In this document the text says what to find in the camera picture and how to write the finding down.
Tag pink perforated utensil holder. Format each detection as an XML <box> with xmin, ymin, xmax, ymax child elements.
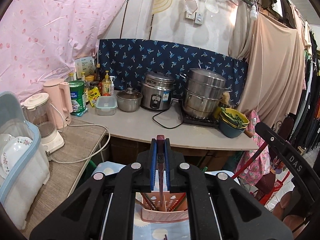
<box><xmin>136</xmin><ymin>191</ymin><xmax>188</xmax><ymax>223</ymax></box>

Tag dark maroon long chopstick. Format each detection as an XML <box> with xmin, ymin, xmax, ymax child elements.
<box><xmin>157</xmin><ymin>135</ymin><xmax>166</xmax><ymax>211</ymax></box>

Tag bright red chopstick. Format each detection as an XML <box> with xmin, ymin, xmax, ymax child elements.
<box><xmin>231</xmin><ymin>141</ymin><xmax>267</xmax><ymax>179</ymax></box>

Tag grey kitchen counter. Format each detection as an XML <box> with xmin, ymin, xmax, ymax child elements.
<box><xmin>79</xmin><ymin>102</ymin><xmax>258</xmax><ymax>151</ymax></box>

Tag pink floral garment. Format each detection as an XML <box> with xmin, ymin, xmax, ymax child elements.
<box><xmin>236</xmin><ymin>110</ymin><xmax>270</xmax><ymax>186</ymax></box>

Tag wooden side counter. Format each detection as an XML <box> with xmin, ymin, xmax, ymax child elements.
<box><xmin>21</xmin><ymin>119</ymin><xmax>107</xmax><ymax>238</ymax></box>

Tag stacked yellow blue bowls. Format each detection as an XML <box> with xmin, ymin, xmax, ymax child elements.
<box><xmin>218</xmin><ymin>107</ymin><xmax>250</xmax><ymax>138</ymax></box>

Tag white dish rack box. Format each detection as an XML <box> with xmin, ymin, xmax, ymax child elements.
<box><xmin>1</xmin><ymin>92</ymin><xmax>50</xmax><ymax>230</ymax></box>

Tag black induction cooker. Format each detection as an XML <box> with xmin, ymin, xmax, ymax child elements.
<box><xmin>182</xmin><ymin>114</ymin><xmax>219</xmax><ymax>129</ymax></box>

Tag clear plastic food container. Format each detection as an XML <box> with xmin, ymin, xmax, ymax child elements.
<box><xmin>95</xmin><ymin>96</ymin><xmax>118</xmax><ymax>115</ymax></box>

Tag small steel pot with lid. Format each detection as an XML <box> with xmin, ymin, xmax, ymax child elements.
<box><xmin>117</xmin><ymin>87</ymin><xmax>143</xmax><ymax>112</ymax></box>

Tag white blender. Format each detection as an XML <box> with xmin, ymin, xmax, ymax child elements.
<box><xmin>21</xmin><ymin>93</ymin><xmax>65</xmax><ymax>156</ymax></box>

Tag large steel steamer pot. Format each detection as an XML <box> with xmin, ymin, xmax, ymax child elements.
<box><xmin>180</xmin><ymin>68</ymin><xmax>232</xmax><ymax>120</ymax></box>

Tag pink electric kettle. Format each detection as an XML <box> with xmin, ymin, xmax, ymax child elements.
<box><xmin>43</xmin><ymin>79</ymin><xmax>73</xmax><ymax>130</ymax></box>

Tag yellow oil bottle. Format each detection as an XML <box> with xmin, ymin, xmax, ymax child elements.
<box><xmin>101</xmin><ymin>70</ymin><xmax>111</xmax><ymax>96</ymax></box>

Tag green milk powder can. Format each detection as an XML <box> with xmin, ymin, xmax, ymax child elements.
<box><xmin>69</xmin><ymin>80</ymin><xmax>87</xmax><ymax>116</ymax></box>

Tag silver rice cooker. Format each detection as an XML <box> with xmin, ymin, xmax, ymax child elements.
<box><xmin>141</xmin><ymin>71</ymin><xmax>175</xmax><ymax>111</ymax></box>

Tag beige hanging cloth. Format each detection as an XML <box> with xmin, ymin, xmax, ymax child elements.
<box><xmin>228</xmin><ymin>1</ymin><xmax>305</xmax><ymax>126</ymax></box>

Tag navy floral backsplash cloth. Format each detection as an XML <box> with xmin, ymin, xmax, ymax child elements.
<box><xmin>98</xmin><ymin>39</ymin><xmax>248</xmax><ymax>105</ymax></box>

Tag pink curtain sheet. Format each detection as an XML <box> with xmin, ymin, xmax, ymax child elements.
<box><xmin>1</xmin><ymin>0</ymin><xmax>127</xmax><ymax>100</ymax></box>

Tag wall power socket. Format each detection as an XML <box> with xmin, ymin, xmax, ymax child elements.
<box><xmin>185</xmin><ymin>12</ymin><xmax>204</xmax><ymax>25</ymax></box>

